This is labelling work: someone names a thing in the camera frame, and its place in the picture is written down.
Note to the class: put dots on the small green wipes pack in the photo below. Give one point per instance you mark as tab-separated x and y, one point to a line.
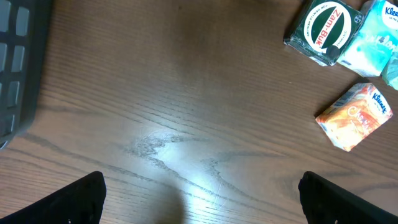
374	42

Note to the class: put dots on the orange tissue pack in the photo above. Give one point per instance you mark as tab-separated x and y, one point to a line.
354	116

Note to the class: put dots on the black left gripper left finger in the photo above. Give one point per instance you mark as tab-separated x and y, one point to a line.
79	202

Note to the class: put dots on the green wet wipes pack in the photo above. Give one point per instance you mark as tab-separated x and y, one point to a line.
390	72

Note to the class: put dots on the black plastic mesh basket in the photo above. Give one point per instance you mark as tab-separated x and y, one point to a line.
24	32

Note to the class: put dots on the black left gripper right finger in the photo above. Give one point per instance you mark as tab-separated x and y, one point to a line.
325	202

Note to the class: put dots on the roll of tape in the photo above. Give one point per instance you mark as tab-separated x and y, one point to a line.
323	29

